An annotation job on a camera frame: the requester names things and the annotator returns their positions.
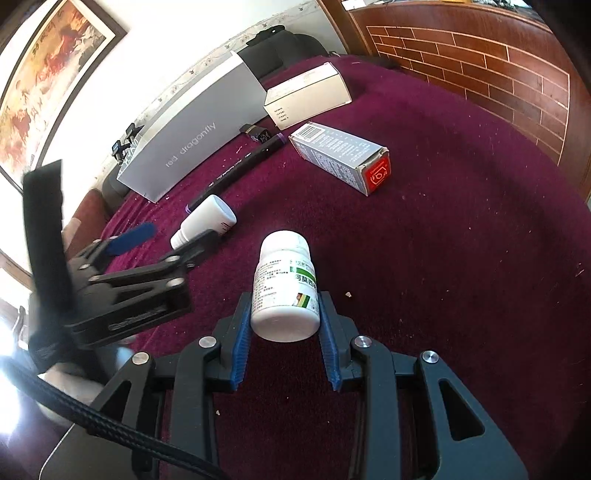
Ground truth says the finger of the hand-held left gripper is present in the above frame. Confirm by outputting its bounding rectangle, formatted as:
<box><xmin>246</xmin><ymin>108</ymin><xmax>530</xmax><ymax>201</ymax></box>
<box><xmin>90</xmin><ymin>230</ymin><xmax>221</xmax><ymax>291</ymax></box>
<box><xmin>67</xmin><ymin>223</ymin><xmax>156</xmax><ymax>278</ymax></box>

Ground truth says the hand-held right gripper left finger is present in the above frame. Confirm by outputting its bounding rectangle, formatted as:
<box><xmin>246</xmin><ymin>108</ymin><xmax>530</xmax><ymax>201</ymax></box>
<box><xmin>90</xmin><ymin>291</ymin><xmax>254</xmax><ymax>480</ymax></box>

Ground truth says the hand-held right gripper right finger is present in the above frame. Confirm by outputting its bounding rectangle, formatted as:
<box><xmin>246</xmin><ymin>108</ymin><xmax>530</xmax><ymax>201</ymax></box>
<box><xmin>318</xmin><ymin>290</ymin><xmax>529</xmax><ymax>480</ymax></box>

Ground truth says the small white squeeze bottle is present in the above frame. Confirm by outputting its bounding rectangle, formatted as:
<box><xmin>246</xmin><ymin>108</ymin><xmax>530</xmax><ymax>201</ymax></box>
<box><xmin>170</xmin><ymin>194</ymin><xmax>238</xmax><ymax>251</ymax></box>

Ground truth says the white medicine bottle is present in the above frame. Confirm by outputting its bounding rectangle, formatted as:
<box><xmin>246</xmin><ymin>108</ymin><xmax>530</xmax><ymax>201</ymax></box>
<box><xmin>250</xmin><ymin>231</ymin><xmax>321</xmax><ymax>343</ymax></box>

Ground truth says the person's left hand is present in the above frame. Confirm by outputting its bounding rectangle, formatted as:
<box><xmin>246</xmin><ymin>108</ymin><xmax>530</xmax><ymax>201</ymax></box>
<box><xmin>32</xmin><ymin>339</ymin><xmax>139</xmax><ymax>425</ymax></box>

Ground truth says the red armchair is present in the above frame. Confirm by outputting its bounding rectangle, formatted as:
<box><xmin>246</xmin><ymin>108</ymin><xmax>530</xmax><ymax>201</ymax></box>
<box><xmin>69</xmin><ymin>188</ymin><xmax>112</xmax><ymax>259</ymax></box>

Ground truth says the black marker purple cap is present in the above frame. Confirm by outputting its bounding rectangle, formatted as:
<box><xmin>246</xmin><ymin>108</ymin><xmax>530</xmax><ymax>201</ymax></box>
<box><xmin>185</xmin><ymin>133</ymin><xmax>288</xmax><ymax>215</ymax></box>

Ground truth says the long grey box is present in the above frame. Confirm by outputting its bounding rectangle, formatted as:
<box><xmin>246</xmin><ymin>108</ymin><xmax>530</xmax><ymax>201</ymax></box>
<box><xmin>116</xmin><ymin>50</ymin><xmax>269</xmax><ymax>203</ymax></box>

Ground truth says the burgundy tablecloth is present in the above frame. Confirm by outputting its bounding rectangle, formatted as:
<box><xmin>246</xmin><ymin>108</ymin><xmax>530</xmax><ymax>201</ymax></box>
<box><xmin>99</xmin><ymin>53</ymin><xmax>591</xmax><ymax>480</ymax></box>

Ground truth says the medicine box red end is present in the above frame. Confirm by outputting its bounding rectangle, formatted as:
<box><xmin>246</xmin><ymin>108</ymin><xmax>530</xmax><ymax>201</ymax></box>
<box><xmin>288</xmin><ymin>121</ymin><xmax>392</xmax><ymax>197</ymax></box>

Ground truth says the white cardboard box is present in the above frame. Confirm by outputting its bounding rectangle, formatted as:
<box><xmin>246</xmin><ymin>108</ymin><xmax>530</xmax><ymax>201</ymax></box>
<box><xmin>263</xmin><ymin>62</ymin><xmax>353</xmax><ymax>130</ymax></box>

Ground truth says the black sofa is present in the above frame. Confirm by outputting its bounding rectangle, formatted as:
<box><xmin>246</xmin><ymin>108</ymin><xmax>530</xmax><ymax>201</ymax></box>
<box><xmin>240</xmin><ymin>28</ymin><xmax>342</xmax><ymax>81</ymax></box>

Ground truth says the black braided cable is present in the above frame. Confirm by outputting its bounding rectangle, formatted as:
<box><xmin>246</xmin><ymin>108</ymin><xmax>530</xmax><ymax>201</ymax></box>
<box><xmin>0</xmin><ymin>353</ymin><xmax>229</xmax><ymax>480</ymax></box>

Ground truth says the framed wall painting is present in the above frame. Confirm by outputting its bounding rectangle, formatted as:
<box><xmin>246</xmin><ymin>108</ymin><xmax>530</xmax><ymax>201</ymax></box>
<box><xmin>0</xmin><ymin>0</ymin><xmax>128</xmax><ymax>195</ymax></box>

